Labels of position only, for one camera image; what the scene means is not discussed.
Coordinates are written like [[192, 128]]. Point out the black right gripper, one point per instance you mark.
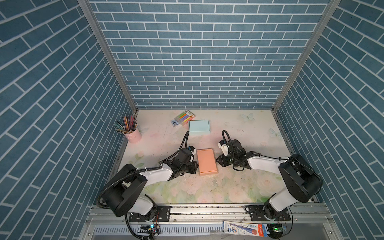
[[221, 158]]

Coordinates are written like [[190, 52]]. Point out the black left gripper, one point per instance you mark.
[[194, 164]]

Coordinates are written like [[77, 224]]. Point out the pink cardboard box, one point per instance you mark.
[[207, 162]]

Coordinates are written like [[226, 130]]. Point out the light blue paper box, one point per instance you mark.
[[199, 127]]

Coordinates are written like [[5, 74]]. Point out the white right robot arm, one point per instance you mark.
[[300, 179]]

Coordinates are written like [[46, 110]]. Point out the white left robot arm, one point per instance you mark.
[[123, 193]]

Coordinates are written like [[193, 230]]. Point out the toothpaste style flat box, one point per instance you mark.
[[244, 229]]

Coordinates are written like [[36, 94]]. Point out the small blue stapler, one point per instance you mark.
[[174, 123]]

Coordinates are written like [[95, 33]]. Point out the coloured marker pack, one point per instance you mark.
[[184, 117]]

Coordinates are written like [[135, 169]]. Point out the pink pencil cup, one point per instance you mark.
[[134, 137]]

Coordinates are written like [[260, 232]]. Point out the coloured pencils bundle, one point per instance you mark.
[[128, 126]]

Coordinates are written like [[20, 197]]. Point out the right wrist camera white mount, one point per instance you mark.
[[224, 147]]

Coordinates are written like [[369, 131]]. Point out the left electronics board with wires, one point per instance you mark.
[[148, 230]]

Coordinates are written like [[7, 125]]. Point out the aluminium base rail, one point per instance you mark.
[[310, 221]]

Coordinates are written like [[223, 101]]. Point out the aluminium corner post right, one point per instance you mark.
[[318, 30]]

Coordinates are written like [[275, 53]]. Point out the aluminium corner post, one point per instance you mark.
[[92, 20], [318, 30]]

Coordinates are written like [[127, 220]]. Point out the aluminium corner post left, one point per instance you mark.
[[92, 20]]

